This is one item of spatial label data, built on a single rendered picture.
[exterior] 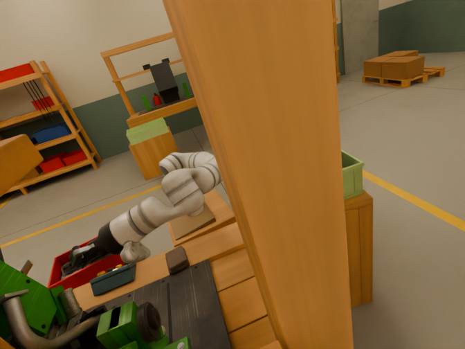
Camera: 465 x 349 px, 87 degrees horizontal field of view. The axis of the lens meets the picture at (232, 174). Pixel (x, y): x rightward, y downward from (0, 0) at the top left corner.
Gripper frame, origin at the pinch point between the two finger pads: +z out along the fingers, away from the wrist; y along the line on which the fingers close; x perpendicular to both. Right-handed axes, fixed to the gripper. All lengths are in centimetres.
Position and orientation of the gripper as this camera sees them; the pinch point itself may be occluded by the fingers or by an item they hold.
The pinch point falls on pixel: (70, 266)
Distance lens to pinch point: 70.7
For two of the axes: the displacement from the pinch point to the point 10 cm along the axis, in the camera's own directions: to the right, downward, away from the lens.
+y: -1.7, -2.4, -9.6
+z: -8.3, 5.6, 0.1
